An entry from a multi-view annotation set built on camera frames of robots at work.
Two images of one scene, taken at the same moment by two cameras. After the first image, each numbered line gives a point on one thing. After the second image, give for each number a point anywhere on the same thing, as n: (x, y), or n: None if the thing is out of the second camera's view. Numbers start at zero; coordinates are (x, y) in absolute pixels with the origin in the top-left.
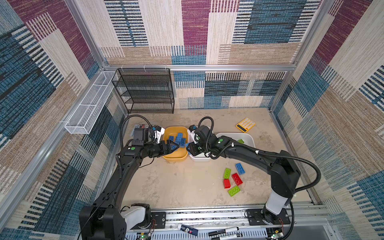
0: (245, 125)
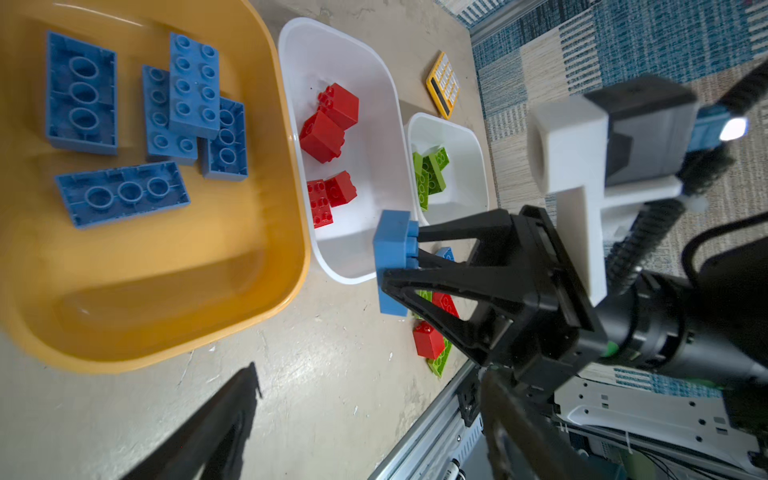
0: (443, 85)
